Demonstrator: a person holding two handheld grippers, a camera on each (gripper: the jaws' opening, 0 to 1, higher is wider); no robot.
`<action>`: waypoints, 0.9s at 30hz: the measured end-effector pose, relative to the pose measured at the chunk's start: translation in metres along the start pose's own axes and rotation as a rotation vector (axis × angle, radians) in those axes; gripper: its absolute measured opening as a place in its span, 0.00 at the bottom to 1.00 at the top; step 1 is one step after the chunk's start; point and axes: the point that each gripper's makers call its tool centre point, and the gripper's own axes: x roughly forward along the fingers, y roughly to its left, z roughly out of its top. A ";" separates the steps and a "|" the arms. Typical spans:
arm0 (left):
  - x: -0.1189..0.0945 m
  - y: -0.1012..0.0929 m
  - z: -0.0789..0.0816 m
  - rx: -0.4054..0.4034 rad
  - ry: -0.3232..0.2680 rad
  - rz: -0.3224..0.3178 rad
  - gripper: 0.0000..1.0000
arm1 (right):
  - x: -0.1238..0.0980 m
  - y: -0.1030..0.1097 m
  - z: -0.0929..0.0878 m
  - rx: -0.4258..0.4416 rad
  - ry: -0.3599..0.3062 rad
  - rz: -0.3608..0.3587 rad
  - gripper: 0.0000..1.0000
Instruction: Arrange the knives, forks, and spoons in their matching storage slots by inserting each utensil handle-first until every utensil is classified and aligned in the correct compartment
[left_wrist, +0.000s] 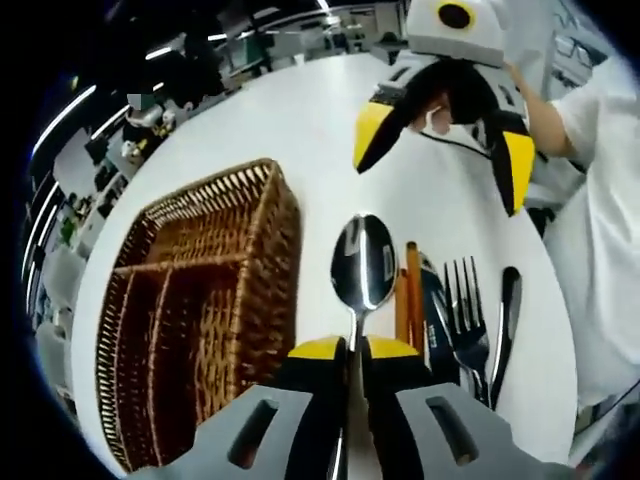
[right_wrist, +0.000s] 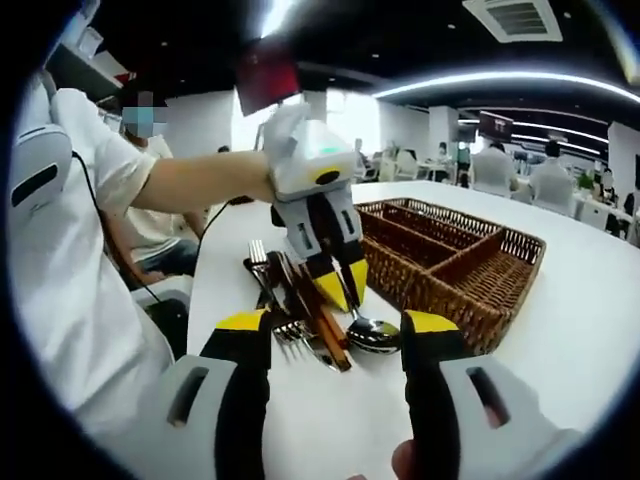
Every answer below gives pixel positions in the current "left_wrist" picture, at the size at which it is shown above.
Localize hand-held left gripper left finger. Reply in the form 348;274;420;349
129;335;350;480

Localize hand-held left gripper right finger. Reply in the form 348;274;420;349
363;336;576;480

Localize steel knife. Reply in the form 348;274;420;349
418;251;464;389

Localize steel fork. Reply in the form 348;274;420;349
489;266;525;409
442;256;496;404

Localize steel spoon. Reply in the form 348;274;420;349
329;213;399;416

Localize brown wicker storage slots basket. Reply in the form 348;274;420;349
93;158;305;474

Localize person's right hand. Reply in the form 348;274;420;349
410;89;455;145

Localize person in white shirt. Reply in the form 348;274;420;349
537;47;640;416

